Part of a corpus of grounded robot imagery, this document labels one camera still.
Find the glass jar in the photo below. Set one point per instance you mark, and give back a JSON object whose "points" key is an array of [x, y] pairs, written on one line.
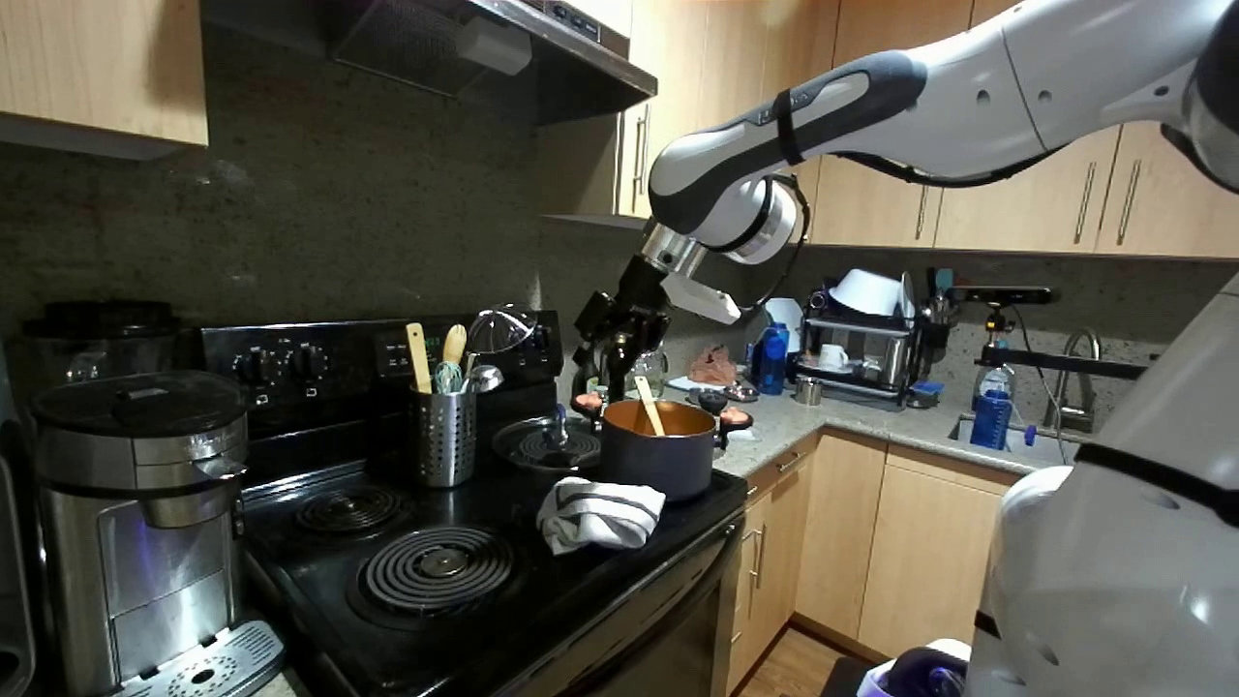
{"points": [[650, 373]]}

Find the long wooden spoon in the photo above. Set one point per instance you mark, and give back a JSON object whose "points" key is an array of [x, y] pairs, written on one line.
{"points": [[649, 405]]}

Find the stove knob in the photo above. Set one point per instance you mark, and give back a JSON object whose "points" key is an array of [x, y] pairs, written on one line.
{"points": [[310, 362], [256, 366], [539, 339]]}

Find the dark blue cooking pot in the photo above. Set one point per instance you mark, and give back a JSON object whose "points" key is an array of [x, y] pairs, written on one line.
{"points": [[658, 460]]}

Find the large coil burner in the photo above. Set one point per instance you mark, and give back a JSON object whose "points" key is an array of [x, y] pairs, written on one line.
{"points": [[438, 567]]}

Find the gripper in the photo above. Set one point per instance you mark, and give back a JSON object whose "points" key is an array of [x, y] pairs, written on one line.
{"points": [[641, 305]]}

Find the steel dish rack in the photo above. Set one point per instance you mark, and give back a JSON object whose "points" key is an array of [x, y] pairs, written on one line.
{"points": [[861, 353]]}

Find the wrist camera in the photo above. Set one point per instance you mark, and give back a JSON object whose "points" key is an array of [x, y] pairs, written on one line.
{"points": [[596, 315]]}

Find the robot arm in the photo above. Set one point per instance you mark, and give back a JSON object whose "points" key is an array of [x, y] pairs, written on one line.
{"points": [[978, 92]]}

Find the white bowl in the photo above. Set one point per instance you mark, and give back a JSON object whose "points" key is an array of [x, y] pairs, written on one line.
{"points": [[867, 292]]}

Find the small coil burner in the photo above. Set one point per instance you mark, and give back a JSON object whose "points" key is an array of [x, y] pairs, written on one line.
{"points": [[348, 508]]}

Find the camera on mount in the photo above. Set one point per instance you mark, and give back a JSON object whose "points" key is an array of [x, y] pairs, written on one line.
{"points": [[1007, 295]]}

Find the wooden wall cabinet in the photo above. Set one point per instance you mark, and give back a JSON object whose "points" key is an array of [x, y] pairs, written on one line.
{"points": [[97, 68]]}

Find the row of wooden base cabinets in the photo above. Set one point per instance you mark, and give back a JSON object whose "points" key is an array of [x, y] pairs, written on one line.
{"points": [[871, 552]]}

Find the white plate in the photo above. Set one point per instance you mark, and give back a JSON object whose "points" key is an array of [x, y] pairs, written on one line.
{"points": [[784, 319]]}

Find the white striped dish towel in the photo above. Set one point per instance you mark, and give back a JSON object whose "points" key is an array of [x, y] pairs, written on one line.
{"points": [[600, 513]]}

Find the steel ladle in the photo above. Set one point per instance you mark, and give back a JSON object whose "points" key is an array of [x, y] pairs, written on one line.
{"points": [[484, 378]]}

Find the black cooker appliance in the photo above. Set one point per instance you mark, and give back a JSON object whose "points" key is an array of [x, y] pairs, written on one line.
{"points": [[97, 339]]}

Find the reddish crumpled bag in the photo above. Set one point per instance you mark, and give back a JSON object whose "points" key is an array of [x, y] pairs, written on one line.
{"points": [[712, 368]]}

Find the oven door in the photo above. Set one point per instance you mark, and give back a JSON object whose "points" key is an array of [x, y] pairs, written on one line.
{"points": [[668, 620]]}

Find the pale wooden spoon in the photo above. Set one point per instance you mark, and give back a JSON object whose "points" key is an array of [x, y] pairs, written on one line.
{"points": [[454, 343]]}

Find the glass pot lid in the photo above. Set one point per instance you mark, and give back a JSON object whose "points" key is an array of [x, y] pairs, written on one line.
{"points": [[547, 447]]}

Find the row of wooden wall cabinets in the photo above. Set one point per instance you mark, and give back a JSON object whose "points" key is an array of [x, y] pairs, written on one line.
{"points": [[871, 203]]}

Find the black electric stove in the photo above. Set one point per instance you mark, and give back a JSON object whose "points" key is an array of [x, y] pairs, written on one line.
{"points": [[465, 581]]}

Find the steel coffee maker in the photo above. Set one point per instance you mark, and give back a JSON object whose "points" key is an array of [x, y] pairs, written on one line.
{"points": [[145, 523]]}

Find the small steel cup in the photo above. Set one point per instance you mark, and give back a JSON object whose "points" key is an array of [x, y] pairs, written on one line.
{"points": [[808, 391]]}

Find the range hood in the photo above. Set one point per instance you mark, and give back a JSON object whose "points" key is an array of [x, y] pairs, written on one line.
{"points": [[503, 48]]}

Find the blue bottle with clear cap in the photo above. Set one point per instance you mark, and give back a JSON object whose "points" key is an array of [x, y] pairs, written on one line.
{"points": [[991, 416]]}

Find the teal whisk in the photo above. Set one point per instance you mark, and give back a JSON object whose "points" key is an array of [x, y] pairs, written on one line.
{"points": [[446, 378]]}

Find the white mug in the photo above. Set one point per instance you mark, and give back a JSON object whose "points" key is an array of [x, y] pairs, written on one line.
{"points": [[833, 357]]}

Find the flat wooden spatula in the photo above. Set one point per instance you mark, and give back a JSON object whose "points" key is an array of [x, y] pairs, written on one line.
{"points": [[418, 356]]}

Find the blue water bottle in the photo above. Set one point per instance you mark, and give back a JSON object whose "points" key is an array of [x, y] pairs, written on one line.
{"points": [[772, 360]]}

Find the kitchen sink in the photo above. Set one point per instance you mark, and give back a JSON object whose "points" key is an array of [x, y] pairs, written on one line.
{"points": [[1026, 440]]}

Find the perforated steel utensil holder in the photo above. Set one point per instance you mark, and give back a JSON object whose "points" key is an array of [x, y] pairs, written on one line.
{"points": [[446, 440]]}

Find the steel kitchen tap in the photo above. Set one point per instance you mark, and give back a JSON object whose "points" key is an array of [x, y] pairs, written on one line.
{"points": [[1079, 382]]}

